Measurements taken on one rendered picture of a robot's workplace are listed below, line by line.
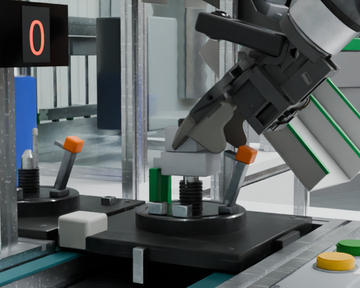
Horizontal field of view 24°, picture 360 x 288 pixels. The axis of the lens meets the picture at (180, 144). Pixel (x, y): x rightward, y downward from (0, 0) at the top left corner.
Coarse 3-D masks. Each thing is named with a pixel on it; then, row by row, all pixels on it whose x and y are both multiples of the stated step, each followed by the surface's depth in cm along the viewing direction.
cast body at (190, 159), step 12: (180, 120) 103; (168, 132) 103; (168, 144) 103; (192, 144) 102; (168, 156) 103; (180, 156) 102; (192, 156) 102; (204, 156) 101; (216, 156) 103; (168, 168) 103; (180, 168) 103; (192, 168) 102; (204, 168) 101; (216, 168) 104
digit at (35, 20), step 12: (24, 12) 88; (36, 12) 90; (48, 12) 92; (24, 24) 88; (36, 24) 90; (48, 24) 92; (24, 36) 88; (36, 36) 90; (48, 36) 92; (24, 48) 88; (36, 48) 90; (48, 48) 92; (24, 60) 89; (36, 60) 90; (48, 60) 92
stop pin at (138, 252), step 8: (136, 248) 94; (144, 248) 94; (136, 256) 94; (144, 256) 94; (136, 264) 94; (144, 264) 94; (136, 272) 94; (144, 272) 94; (136, 280) 94; (144, 280) 94
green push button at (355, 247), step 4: (344, 240) 95; (348, 240) 95; (352, 240) 95; (356, 240) 95; (340, 244) 93; (344, 244) 93; (348, 244) 93; (352, 244) 93; (356, 244) 93; (340, 248) 93; (344, 248) 93; (348, 248) 92; (352, 248) 92; (356, 248) 92; (340, 252) 93; (344, 252) 93; (348, 252) 92; (352, 252) 92; (356, 252) 92
